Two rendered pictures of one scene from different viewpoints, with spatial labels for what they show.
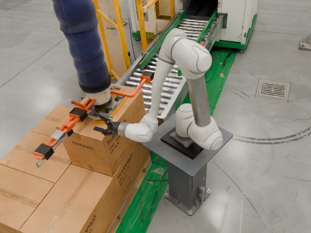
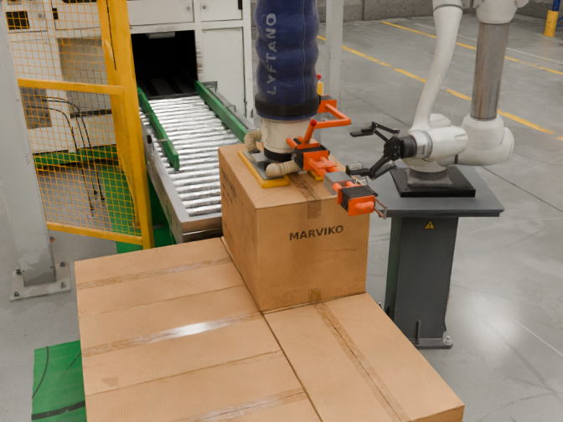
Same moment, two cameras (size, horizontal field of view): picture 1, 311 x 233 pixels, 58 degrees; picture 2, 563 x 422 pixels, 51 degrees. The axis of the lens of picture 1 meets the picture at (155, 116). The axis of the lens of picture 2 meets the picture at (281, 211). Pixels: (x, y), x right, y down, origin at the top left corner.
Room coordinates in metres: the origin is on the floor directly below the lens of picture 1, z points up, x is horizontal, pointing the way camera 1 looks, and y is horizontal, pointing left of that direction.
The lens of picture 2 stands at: (0.31, 1.90, 1.75)
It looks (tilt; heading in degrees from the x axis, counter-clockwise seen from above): 26 degrees down; 313
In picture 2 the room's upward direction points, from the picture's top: straight up
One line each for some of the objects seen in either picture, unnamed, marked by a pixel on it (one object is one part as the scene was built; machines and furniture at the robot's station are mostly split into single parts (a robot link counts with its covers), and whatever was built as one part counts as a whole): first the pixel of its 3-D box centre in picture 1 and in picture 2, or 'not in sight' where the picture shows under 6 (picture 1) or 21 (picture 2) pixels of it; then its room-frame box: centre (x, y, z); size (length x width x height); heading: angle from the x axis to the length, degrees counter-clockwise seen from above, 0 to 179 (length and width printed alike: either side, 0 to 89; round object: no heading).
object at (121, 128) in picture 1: (124, 129); (416, 146); (1.28, 0.20, 1.07); 0.09 x 0.06 x 0.09; 151
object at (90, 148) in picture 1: (106, 125); (287, 215); (1.69, 0.40, 0.74); 0.60 x 0.40 x 0.40; 150
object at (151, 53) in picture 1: (163, 35); (148, 120); (3.50, -0.22, 0.60); 1.60 x 0.10 x 0.09; 153
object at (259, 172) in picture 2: not in sight; (261, 162); (1.75, 0.48, 0.97); 0.34 x 0.10 x 0.05; 151
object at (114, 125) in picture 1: (114, 126); (397, 148); (1.32, 0.27, 1.07); 0.09 x 0.07 x 0.08; 61
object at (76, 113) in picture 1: (78, 114); (312, 156); (1.48, 0.52, 1.07); 0.10 x 0.08 x 0.06; 61
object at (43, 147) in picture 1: (43, 151); (355, 199); (1.18, 0.69, 1.07); 0.08 x 0.07 x 0.05; 151
